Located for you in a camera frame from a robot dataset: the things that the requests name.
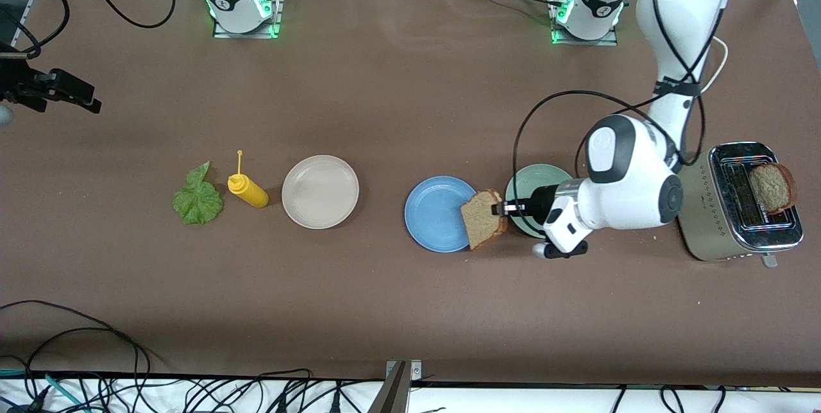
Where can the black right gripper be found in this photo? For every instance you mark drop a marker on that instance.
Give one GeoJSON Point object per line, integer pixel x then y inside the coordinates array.
{"type": "Point", "coordinates": [20, 87]}

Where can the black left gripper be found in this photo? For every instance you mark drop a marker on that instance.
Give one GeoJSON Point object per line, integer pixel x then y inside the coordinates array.
{"type": "Point", "coordinates": [542, 201]}

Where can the brown toasted bread slice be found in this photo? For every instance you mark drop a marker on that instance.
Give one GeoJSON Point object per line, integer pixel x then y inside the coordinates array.
{"type": "Point", "coordinates": [482, 220]}
{"type": "Point", "coordinates": [771, 188]}

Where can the green lettuce leaf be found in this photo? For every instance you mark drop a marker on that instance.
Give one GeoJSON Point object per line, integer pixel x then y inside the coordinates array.
{"type": "Point", "coordinates": [197, 200]}

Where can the yellow mustard squeeze bottle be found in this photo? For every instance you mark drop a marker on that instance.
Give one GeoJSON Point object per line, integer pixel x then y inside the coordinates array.
{"type": "Point", "coordinates": [251, 190]}

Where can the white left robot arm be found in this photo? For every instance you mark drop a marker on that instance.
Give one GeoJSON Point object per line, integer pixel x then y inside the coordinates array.
{"type": "Point", "coordinates": [632, 188]}

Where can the pale green round plate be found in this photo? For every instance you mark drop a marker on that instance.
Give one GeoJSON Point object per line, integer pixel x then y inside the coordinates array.
{"type": "Point", "coordinates": [532, 179]}

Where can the blue round plate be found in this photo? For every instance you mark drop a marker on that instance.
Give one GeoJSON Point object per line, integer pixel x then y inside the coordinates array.
{"type": "Point", "coordinates": [436, 214]}

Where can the beige round plate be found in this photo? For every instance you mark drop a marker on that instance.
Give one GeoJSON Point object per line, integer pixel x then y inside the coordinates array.
{"type": "Point", "coordinates": [320, 192]}

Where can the beige and chrome toaster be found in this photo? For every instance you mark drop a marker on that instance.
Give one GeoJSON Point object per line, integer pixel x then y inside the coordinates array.
{"type": "Point", "coordinates": [712, 220]}

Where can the perforated aluminium frame rail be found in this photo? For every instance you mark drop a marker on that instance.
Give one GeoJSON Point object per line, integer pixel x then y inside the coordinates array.
{"type": "Point", "coordinates": [22, 25]}

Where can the silver metal bracket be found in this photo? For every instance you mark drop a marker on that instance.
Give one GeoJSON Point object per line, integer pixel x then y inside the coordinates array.
{"type": "Point", "coordinates": [415, 369]}

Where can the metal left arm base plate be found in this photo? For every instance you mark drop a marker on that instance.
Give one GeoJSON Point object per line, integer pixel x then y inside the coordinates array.
{"type": "Point", "coordinates": [612, 40]}

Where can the grey aluminium profile post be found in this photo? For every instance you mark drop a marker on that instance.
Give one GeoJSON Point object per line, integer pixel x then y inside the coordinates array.
{"type": "Point", "coordinates": [391, 394]}

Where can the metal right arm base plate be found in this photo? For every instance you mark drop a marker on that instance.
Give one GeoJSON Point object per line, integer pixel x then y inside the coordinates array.
{"type": "Point", "coordinates": [277, 9]}

